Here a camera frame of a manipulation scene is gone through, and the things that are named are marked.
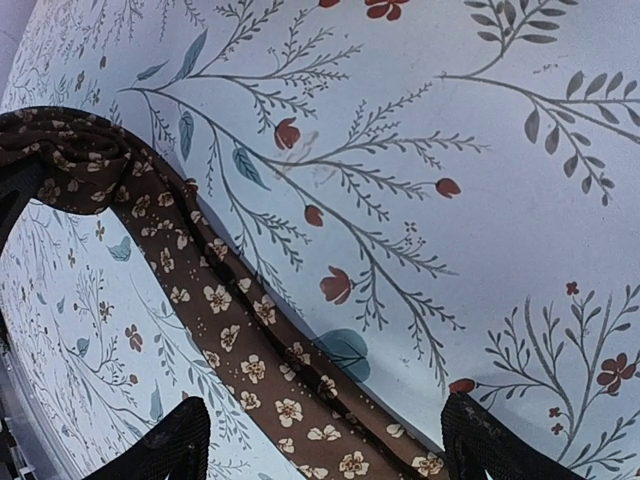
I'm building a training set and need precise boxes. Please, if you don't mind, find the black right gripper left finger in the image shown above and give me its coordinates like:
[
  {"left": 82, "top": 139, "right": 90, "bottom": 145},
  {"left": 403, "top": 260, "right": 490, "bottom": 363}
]
[{"left": 86, "top": 397, "right": 210, "bottom": 480}]

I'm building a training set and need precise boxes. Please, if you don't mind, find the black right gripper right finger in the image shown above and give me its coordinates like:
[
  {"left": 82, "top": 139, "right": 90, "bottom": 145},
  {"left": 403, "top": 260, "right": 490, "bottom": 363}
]
[{"left": 441, "top": 393, "right": 582, "bottom": 480}]

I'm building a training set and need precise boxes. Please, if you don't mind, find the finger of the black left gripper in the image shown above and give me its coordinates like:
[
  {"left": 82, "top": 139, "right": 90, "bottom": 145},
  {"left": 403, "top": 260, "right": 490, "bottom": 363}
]
[{"left": 0, "top": 157, "right": 45, "bottom": 249}]

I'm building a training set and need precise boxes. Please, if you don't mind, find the brown floral tie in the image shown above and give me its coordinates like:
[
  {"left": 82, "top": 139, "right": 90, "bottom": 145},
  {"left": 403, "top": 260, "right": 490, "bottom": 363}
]
[{"left": 1, "top": 107, "right": 449, "bottom": 479}]

